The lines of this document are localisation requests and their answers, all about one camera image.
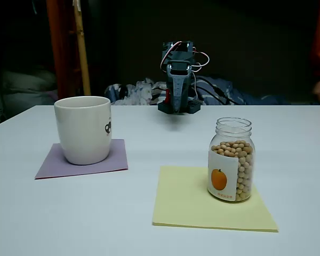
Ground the glass jar of chickpeas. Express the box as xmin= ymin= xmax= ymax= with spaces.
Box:
xmin=207 ymin=116 xmax=255 ymax=203

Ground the floral patterned blanket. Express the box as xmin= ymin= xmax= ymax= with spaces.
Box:
xmin=104 ymin=76 xmax=291 ymax=106

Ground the purple paper mat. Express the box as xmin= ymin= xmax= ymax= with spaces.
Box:
xmin=34 ymin=139 xmax=129 ymax=180

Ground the bamboo pole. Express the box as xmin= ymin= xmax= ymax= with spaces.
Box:
xmin=72 ymin=0 xmax=92 ymax=96

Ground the white ceramic mug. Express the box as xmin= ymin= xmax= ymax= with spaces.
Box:
xmin=54 ymin=95 xmax=112 ymax=165

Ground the yellow paper mat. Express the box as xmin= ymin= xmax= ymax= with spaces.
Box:
xmin=151 ymin=165 xmax=279 ymax=233

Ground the black cable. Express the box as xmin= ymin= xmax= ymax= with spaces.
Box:
xmin=196 ymin=84 xmax=237 ymax=105
xmin=196 ymin=76 xmax=231 ymax=105

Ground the brown wooden post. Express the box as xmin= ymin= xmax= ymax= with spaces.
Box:
xmin=45 ymin=0 xmax=83 ymax=100

